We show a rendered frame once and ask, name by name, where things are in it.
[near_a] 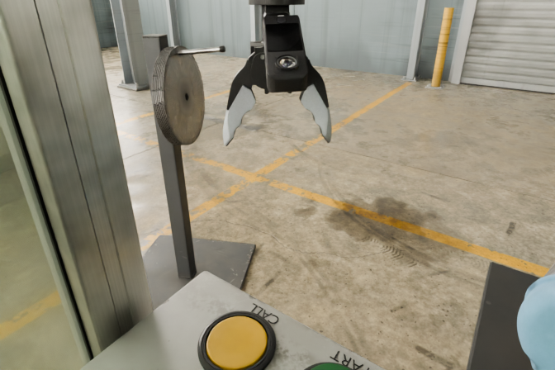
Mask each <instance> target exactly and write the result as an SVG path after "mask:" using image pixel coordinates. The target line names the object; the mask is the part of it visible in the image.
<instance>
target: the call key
mask: <svg viewBox="0 0 555 370"><path fill-rule="evenodd" d="M267 347H268V337H267V334H266V332H265V330H264V328H263V327H262V326H261V324H259V323H258V322H257V321H256V320H254V319H251V318H249V317H245V316H234V317H230V318H228V319H225V320H223V321H222V322H220V323H219V324H217V325H216V326H215V327H214V328H213V329H212V331H211V333H210V334H209V336H208V338H207V341H206V353H207V357H208V358H209V360H210V361H211V362H212V363H213V364H214V365H215V366H217V367H218V368H221V369H223V370H244V369H246V368H250V367H252V366H253V365H255V364H256V363H257V362H258V361H259V360H260V359H261V358H262V357H263V356H264V355H265V353H266V351H267Z"/></svg>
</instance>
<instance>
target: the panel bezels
mask: <svg viewBox="0 0 555 370"><path fill-rule="evenodd" d="M234 316H245V317H249V318H251V319H254V320H256V321H257V322H258V323H259V324H261V326H262V327H263V328H264V330H265V331H266V333H267V335H268V348H267V351H266V353H265V355H264V356H263V357H262V358H261V359H260V360H259V361H258V362H257V363H256V364H255V365H253V366H252V367H250V368H246V369H244V370H264V369H265V368H266V367H267V366H268V365H269V364H270V362H271V361H272V359H273V355H274V353H275V349H276V337H275V333H274V331H273V327H272V326H271V325H270V324H269V323H268V322H267V321H266V320H265V319H264V318H263V317H262V316H260V315H258V314H255V313H253V312H249V311H232V312H228V313H225V314H223V315H220V316H218V317H216V318H215V319H214V320H213V321H211V322H210V323H209V324H208V325H207V326H206V328H205V329H204V330H203V331H202V333H201V336H200V338H199V340H198V345H197V353H198V358H199V361H200V364H201V365H202V367H203V368H204V370H223V369H221V368H218V367H217V366H215V365H214V364H213V363H212V362H211V361H210V360H209V359H208V357H207V356H206V351H205V346H206V341H207V338H208V336H209V334H210V333H211V331H212V329H213V328H214V327H215V326H216V325H217V324H219V323H220V322H222V321H223V320H225V319H228V318H230V317H234ZM326 363H330V362H326ZM321 364H324V363H316V364H313V365H311V366H309V367H308V368H306V369H304V370H311V369H312V368H314V367H315V366H318V365H321ZM336 364H339V365H342V366H345V365H343V364H340V363H336ZM345 367H347V366H345ZM347 368H349V367H347ZM349 369H351V370H353V369H352V368H349Z"/></svg>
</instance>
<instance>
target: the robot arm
mask: <svg viewBox="0 0 555 370"><path fill-rule="evenodd" d="M249 5H261V8H262V40H261V41H250V56H249V58H248V59H247V60H246V63H245V65H244V67H243V68H242V69H240V70H239V71H238V72H237V74H236V75H235V76H234V78H233V81H232V83H231V86H230V94H229V98H228V103H227V108H226V113H225V121H224V126H223V141H224V146H227V145H228V144H229V143H230V142H231V141H232V140H233V139H234V135H235V130H236V129H237V128H238V127H239V126H240V125H241V122H242V117H243V116H244V114H245V113H246V112H247V111H250V110H251V109H252V108H253V106H254V104H255V103H256V100H255V96H254V93H253V91H252V87H253V85H256V86H257V87H259V88H262V89H264V93H265V94H269V93H285V92H288V93H292V92H301V95H300V97H299V99H300V101H301V104H302V105H303V107H304V108H305V109H307V110H308V111H311V113H312V116H313V119H314V121H315V123H316V124H317V125H318V126H319V127H320V133H321V134H322V136H323V137H324V139H325V140H326V142H327V143H329V142H330V141H331V133H332V125H331V119H330V109H329V103H328V97H327V93H326V88H325V83H324V80H323V78H322V77H321V76H320V74H319V73H318V71H317V70H316V69H315V68H314V67H313V66H312V65H311V62H310V60H309V59H308V57H307V56H306V51H305V46H304V41H303V36H302V31H301V23H300V18H299V16H298V15H290V12H289V5H305V0H249ZM517 330H518V335H519V341H520V343H521V346H522V349H523V350H524V352H525V353H526V354H527V355H528V356H529V359H530V362H531V365H532V367H533V369H534V370H555V263H554V265H553V266H552V267H551V268H550V269H549V270H548V272H547V273H546V274H545V275H544V277H541V278H540V279H538V280H537V281H536V282H534V283H533V284H532V285H531V286H530V287H529V288H528V290H527V292H526V293H525V297H524V301H523V303H522V304H521V307H520V309H519V313H518V317H517Z"/></svg>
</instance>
